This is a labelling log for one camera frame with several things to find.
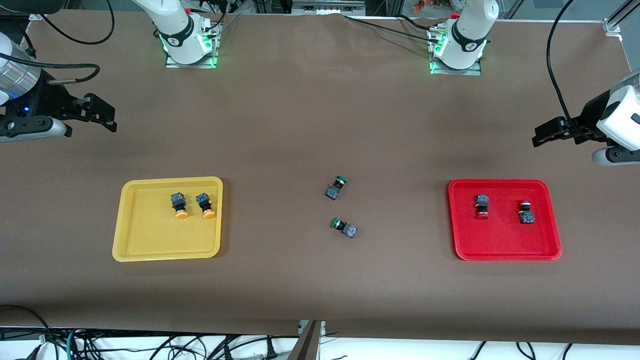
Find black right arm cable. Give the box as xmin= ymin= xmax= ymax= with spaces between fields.
xmin=0 ymin=0 xmax=116 ymax=85

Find brown wooden beam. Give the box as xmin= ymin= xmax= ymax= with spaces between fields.
xmin=287 ymin=321 xmax=322 ymax=360

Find aluminium frame bar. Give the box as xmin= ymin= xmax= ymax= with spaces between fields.
xmin=291 ymin=0 xmax=366 ymax=16

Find red plastic tray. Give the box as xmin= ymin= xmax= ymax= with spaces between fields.
xmin=447 ymin=178 xmax=563 ymax=262

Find black cable under table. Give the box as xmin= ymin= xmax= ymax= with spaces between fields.
xmin=0 ymin=304 xmax=52 ymax=360

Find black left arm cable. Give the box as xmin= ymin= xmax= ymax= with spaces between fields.
xmin=546 ymin=0 xmax=583 ymax=136

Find black base supply cable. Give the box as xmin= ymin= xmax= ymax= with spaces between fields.
xmin=342 ymin=14 xmax=441 ymax=43

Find green cable under table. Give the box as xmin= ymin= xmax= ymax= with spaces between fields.
xmin=64 ymin=327 xmax=82 ymax=360

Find red push button switch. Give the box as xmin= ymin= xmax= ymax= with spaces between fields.
xmin=516 ymin=200 xmax=536 ymax=225
xmin=473 ymin=194 xmax=491 ymax=221

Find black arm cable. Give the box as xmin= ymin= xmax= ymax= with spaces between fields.
xmin=546 ymin=0 xmax=583 ymax=136
xmin=0 ymin=0 xmax=116 ymax=85

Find green push button switch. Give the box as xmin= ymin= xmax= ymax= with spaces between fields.
xmin=330 ymin=217 xmax=359 ymax=239
xmin=325 ymin=176 xmax=349 ymax=201

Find brown table cover sheet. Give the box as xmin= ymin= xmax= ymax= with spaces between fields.
xmin=0 ymin=9 xmax=640 ymax=346

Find yellow plastic tray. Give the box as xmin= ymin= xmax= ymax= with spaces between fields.
xmin=111 ymin=176 xmax=224 ymax=263

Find yellow push button switch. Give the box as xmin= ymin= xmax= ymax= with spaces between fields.
xmin=195 ymin=192 xmax=217 ymax=220
xmin=170 ymin=192 xmax=190 ymax=220

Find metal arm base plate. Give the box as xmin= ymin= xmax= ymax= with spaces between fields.
xmin=165 ymin=20 xmax=220 ymax=69
xmin=427 ymin=27 xmax=483 ymax=77

